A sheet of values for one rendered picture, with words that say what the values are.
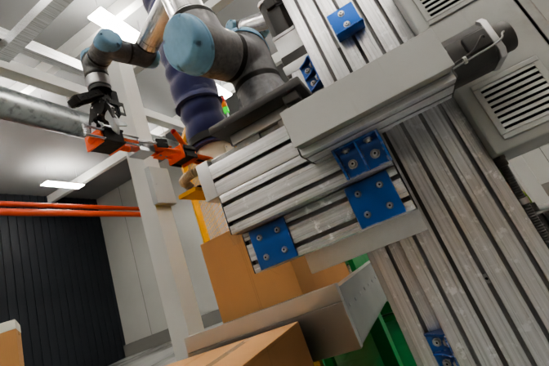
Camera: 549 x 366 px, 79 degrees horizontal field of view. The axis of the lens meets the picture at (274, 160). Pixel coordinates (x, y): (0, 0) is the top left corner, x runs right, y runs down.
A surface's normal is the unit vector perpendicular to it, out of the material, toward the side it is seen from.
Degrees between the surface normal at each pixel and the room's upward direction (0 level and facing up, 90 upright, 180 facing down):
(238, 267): 90
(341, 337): 90
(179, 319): 90
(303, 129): 90
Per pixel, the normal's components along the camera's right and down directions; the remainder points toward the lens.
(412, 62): -0.40, -0.16
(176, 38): -0.61, 0.11
